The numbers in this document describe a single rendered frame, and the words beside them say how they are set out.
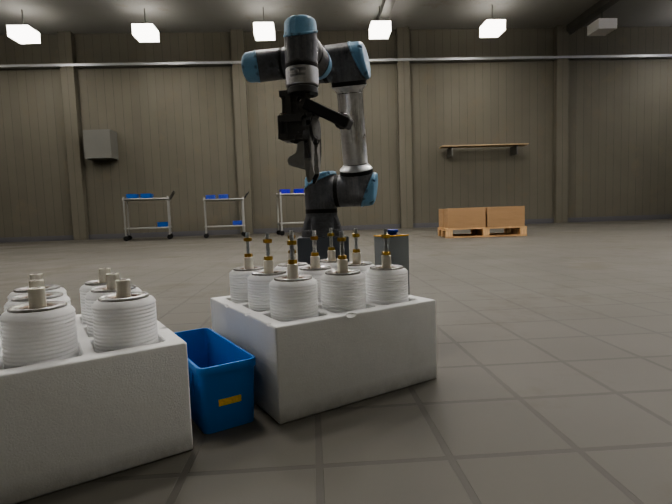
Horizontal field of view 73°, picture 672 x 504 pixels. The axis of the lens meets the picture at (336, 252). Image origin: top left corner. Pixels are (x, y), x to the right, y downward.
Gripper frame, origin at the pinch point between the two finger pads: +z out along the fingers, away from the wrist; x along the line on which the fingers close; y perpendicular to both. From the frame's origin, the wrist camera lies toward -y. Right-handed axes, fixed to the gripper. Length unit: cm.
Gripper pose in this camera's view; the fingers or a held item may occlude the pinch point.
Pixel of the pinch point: (314, 177)
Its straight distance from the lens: 106.4
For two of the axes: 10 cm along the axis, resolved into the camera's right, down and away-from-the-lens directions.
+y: -9.7, 0.1, 2.4
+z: 0.3, 10.0, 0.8
